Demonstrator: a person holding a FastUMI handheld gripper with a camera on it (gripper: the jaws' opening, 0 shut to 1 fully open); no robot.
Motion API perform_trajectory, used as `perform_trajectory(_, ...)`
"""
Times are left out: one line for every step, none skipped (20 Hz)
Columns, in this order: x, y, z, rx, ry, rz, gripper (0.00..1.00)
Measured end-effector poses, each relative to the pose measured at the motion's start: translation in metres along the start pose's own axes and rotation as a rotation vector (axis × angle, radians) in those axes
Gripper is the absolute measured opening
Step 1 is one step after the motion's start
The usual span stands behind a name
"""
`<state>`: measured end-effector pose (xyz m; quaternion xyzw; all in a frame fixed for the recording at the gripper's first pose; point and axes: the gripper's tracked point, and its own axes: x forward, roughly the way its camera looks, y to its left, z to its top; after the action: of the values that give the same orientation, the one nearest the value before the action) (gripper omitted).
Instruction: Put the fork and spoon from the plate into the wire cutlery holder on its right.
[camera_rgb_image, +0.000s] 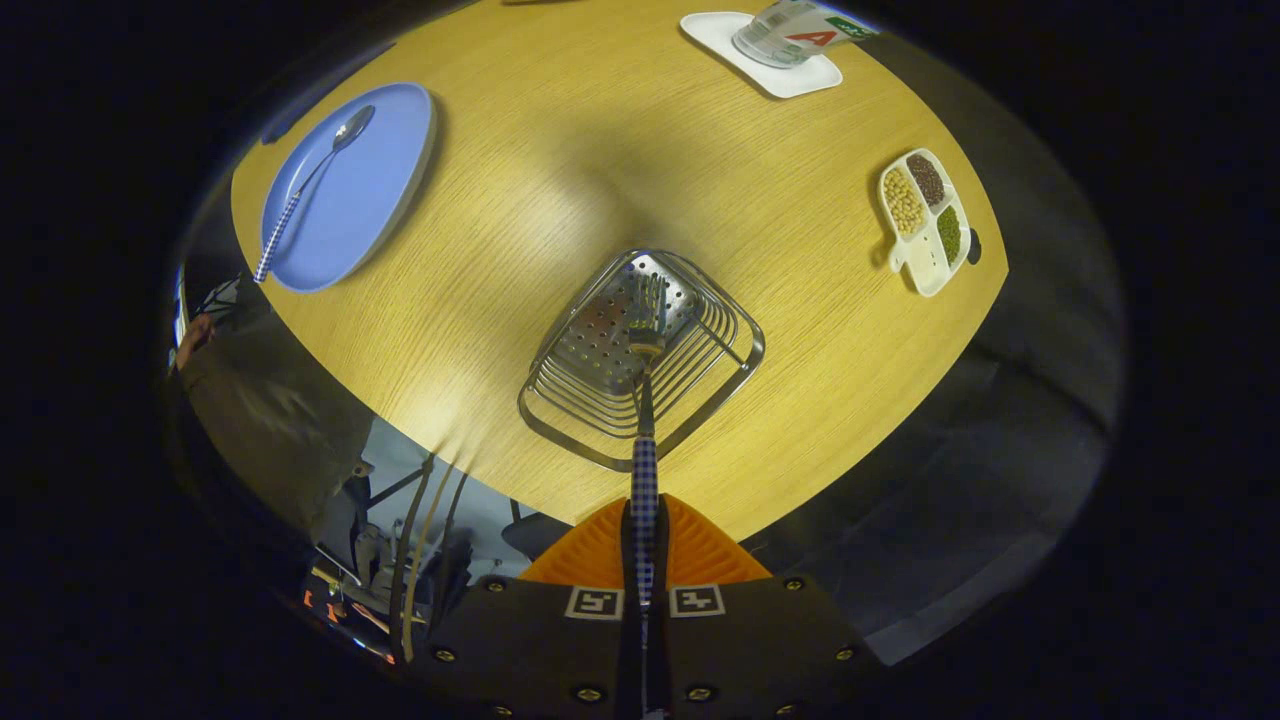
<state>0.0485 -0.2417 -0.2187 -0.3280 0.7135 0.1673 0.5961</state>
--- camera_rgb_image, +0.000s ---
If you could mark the blue round plate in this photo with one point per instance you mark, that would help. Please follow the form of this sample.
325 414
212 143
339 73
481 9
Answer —
370 180

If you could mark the white divided bean dish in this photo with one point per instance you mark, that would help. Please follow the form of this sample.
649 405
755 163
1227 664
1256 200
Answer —
925 255

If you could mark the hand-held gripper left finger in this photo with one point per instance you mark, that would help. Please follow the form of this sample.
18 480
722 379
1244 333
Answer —
540 640

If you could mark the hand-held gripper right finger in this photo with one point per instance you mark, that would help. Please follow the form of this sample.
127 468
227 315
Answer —
750 640

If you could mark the white square coaster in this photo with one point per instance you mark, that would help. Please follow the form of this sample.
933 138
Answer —
790 78

